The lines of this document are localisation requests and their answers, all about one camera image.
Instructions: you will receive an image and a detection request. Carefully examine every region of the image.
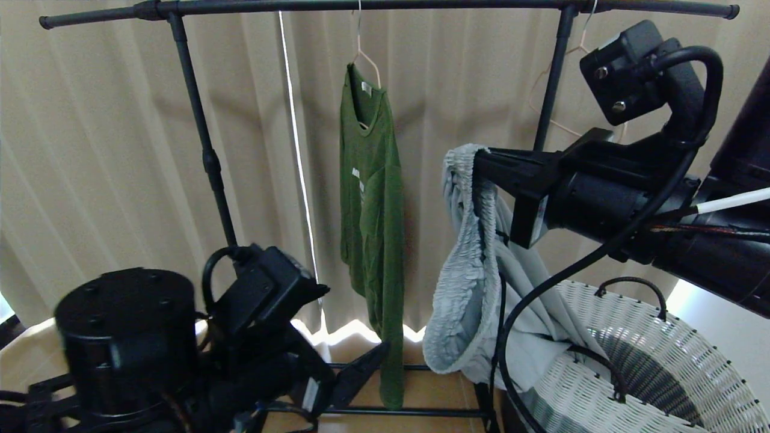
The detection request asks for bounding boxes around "pale grey garment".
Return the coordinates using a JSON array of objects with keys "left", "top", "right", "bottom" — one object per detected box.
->
[{"left": 422, "top": 143, "right": 609, "bottom": 393}]

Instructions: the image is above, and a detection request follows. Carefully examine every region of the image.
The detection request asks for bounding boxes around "green sleeveless shirt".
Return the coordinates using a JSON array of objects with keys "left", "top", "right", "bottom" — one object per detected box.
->
[{"left": 338, "top": 63, "right": 406, "bottom": 411}]

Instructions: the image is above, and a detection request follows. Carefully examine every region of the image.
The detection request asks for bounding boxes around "black clothes rack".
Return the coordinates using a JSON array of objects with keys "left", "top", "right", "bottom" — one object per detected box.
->
[{"left": 38, "top": 0, "right": 741, "bottom": 433}]

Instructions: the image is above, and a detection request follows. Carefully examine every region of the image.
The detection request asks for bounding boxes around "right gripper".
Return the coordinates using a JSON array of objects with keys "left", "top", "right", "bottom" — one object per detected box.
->
[{"left": 509, "top": 127, "right": 702, "bottom": 265}]

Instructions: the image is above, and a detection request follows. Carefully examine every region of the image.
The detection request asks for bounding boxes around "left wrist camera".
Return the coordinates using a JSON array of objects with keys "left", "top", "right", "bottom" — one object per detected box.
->
[{"left": 209, "top": 243, "right": 331, "bottom": 340}]

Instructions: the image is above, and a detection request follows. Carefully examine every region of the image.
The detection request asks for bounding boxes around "white laundry basket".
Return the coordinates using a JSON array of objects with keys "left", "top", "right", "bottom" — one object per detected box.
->
[{"left": 502, "top": 276, "right": 770, "bottom": 433}]

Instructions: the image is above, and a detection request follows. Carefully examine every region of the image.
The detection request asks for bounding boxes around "pink clothes hanger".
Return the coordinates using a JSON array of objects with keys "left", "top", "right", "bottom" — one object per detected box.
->
[
  {"left": 528, "top": 0, "right": 630, "bottom": 145},
  {"left": 351, "top": 0, "right": 383, "bottom": 131}
]

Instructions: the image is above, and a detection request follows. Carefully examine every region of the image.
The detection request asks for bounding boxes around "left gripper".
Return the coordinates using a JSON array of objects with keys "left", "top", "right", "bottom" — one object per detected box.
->
[{"left": 199, "top": 328, "right": 391, "bottom": 433}]

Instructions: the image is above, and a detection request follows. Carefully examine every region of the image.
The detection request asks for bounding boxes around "black cable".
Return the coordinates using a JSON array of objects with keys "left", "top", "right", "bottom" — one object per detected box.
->
[
  {"left": 201, "top": 245, "right": 253, "bottom": 313},
  {"left": 497, "top": 45, "right": 725, "bottom": 433}
]

